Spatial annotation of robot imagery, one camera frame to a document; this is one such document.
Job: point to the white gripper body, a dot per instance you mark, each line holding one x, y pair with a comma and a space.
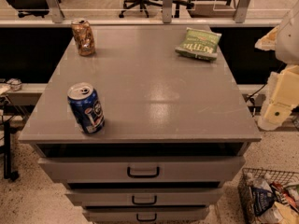
289, 39

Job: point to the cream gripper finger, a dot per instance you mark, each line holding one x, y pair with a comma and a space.
273, 115

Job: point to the blue pepsi can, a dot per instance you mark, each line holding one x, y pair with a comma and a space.
86, 107

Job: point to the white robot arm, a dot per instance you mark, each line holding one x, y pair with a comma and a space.
284, 39

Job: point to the orange soda can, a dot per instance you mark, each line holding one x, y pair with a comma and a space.
83, 35

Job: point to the red snack bag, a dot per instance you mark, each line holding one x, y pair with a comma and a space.
287, 195

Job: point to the blue snack bag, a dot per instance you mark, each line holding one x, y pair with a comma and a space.
263, 199

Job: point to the green chip bag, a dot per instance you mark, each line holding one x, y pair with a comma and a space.
199, 44

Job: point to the yellow snack bag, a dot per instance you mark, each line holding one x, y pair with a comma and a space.
286, 214

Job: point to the grey drawer cabinet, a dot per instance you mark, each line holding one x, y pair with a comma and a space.
156, 103

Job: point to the black office chair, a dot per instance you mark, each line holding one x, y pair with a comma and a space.
170, 8

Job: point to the middle grey drawer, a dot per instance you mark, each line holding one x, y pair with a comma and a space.
143, 197

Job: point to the grey drawer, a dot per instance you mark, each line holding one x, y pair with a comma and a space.
142, 169
143, 197
145, 214

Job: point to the bottom grey drawer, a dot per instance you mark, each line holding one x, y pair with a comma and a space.
145, 214

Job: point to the top grey drawer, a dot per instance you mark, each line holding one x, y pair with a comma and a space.
142, 169

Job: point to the small round object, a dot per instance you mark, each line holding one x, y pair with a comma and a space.
14, 84

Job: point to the black stand left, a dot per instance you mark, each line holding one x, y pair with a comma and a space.
5, 149

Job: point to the wire basket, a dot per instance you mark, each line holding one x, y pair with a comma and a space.
261, 179

